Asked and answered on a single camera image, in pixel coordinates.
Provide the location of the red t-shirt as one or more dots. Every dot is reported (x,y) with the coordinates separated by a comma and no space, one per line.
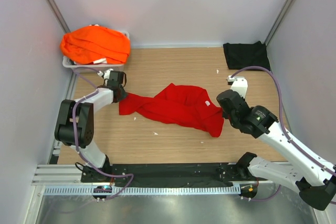
(187,106)

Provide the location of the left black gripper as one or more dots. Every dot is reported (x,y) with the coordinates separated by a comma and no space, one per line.
(123,94)

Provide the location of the slotted cable duct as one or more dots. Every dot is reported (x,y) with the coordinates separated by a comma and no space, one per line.
(104,190)

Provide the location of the folded black t-shirt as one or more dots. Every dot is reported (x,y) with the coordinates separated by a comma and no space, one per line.
(239,56)

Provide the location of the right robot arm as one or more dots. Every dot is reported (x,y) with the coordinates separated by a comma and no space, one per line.
(310,176)

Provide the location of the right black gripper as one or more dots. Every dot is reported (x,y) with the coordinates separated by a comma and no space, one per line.
(224,115)

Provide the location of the left corner post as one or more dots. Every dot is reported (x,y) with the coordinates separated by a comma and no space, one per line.
(58,15)

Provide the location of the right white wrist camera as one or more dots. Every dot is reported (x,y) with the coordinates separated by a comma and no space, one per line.
(238,84)

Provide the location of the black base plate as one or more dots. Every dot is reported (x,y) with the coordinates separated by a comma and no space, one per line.
(197,175)

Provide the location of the orange t-shirt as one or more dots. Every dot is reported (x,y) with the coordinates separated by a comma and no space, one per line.
(95,45)

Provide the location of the white plastic basket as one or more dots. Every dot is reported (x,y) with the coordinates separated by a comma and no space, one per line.
(94,66)

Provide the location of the white red garment in basket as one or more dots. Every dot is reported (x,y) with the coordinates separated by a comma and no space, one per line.
(87,62)

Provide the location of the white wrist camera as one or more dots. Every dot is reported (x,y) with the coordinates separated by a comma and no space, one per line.
(105,74)
(238,84)

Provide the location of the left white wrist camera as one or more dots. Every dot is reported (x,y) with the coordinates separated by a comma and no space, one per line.
(105,74)

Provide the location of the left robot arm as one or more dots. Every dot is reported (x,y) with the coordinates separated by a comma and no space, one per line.
(75,121)

